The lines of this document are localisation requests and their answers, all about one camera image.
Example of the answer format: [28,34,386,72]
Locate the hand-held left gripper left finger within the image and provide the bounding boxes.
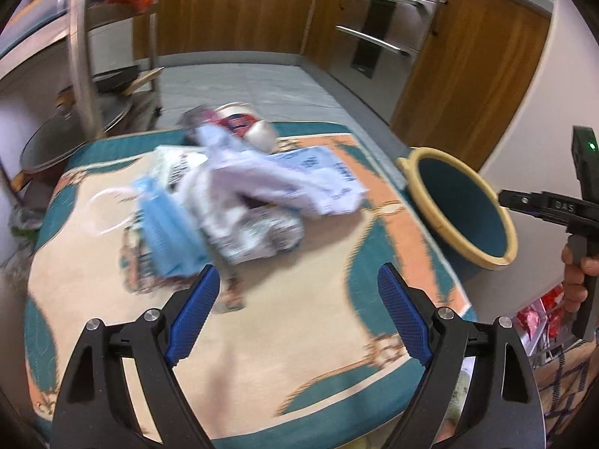
[51,264,221,449]

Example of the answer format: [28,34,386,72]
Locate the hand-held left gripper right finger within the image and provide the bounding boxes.
[377,263,546,449]

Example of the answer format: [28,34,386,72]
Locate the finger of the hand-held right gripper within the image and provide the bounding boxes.
[498,189,544,219]

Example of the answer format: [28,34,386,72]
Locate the teal bin with yellow rim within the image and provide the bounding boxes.
[397,147,518,281]

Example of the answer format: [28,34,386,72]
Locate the blue face mask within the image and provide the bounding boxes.
[89,175,212,280]

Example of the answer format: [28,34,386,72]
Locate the black and white printed wrapper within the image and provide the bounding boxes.
[153,145,306,265]

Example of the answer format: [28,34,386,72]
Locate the white printed paper sheet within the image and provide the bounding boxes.
[274,146,369,217]

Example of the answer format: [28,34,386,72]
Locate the purple strawberry snack wrapper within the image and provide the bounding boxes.
[180,105,222,147]

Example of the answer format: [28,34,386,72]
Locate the person's right hand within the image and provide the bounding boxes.
[560,243,599,314]

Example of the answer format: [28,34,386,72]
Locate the patterned teal and peach cloth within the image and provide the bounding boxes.
[23,122,478,449]

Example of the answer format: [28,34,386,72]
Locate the red snack packets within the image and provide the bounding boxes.
[514,284,579,343]

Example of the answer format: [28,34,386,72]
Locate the wooden kitchen cabinets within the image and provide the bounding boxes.
[132,0,554,171]

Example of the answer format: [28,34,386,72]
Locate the clear plastic bag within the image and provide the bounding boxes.
[8,203,45,245]

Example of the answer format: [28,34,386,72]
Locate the round dark pan lid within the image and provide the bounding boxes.
[19,96,136,175]

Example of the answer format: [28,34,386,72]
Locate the stainless steel oven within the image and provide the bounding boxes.
[328,0,446,81]

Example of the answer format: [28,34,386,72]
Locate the black tray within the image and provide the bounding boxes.
[92,66,141,95]

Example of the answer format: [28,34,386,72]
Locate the steel tube rack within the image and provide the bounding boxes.
[0,0,164,150]

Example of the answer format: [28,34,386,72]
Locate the wooden pan handle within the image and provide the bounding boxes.
[124,67,165,98]

